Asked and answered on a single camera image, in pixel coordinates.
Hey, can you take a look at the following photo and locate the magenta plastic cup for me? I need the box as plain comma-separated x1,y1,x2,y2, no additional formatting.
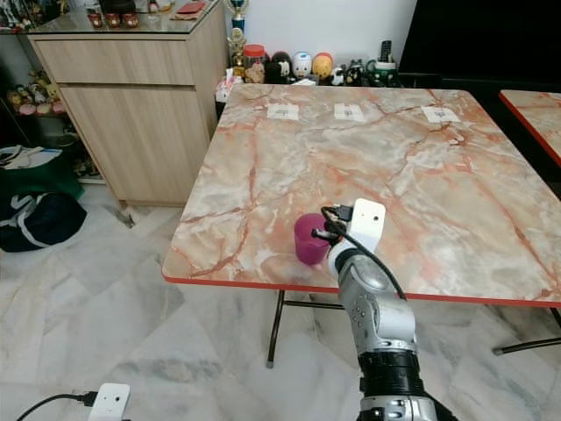
295,212,335,268

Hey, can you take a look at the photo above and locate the green mug with remote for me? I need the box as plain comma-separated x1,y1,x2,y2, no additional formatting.
365,39,401,88

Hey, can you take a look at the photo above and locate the red lidded jar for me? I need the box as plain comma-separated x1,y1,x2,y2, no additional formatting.
242,44,269,85

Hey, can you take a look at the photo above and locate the black duffel bag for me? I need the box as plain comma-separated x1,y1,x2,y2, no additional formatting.
0,190,88,254

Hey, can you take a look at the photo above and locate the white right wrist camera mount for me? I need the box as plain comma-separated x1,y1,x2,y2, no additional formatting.
350,198,387,253

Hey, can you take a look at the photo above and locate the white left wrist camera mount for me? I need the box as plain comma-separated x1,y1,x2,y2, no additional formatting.
89,383,131,421

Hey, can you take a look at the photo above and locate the black television screen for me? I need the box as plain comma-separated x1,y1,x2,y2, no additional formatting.
398,0,561,89

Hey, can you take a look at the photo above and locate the marble pattern folding table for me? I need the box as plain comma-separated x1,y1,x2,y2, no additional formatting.
162,83,561,367
498,89,561,168

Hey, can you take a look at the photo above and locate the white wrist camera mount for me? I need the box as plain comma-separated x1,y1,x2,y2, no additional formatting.
350,198,387,253
89,383,131,421

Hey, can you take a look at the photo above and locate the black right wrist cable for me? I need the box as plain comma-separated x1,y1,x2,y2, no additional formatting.
323,204,410,302

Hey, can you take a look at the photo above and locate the white paper label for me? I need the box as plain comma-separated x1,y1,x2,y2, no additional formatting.
332,103,367,122
421,105,462,125
266,103,302,122

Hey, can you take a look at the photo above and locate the glass display shelf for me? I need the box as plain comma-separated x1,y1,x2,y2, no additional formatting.
0,0,97,181

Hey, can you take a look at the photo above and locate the white blue round figurine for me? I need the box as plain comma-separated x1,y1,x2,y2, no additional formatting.
293,52,314,83

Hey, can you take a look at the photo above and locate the light wooden cabinet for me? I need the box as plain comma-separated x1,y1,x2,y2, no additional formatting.
25,3,228,211

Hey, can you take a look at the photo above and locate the dark green bag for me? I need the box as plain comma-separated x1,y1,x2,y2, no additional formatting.
0,144,86,201

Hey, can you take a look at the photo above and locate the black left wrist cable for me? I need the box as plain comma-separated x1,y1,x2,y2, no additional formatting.
16,392,97,421

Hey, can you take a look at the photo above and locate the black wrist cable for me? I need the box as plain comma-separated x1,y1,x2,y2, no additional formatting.
323,204,410,302
16,392,97,421

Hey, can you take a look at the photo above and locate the yellow orange round figurine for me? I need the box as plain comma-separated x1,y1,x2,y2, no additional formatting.
312,52,335,82

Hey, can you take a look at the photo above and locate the gold trophy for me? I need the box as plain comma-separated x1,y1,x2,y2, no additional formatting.
227,0,252,80

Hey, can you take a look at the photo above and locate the black round figurine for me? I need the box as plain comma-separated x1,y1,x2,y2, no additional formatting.
268,51,294,85

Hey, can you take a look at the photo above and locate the flat red box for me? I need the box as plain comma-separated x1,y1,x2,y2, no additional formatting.
174,1,208,19

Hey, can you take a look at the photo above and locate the pink white tissue pack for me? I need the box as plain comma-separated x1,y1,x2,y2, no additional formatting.
215,75,243,103

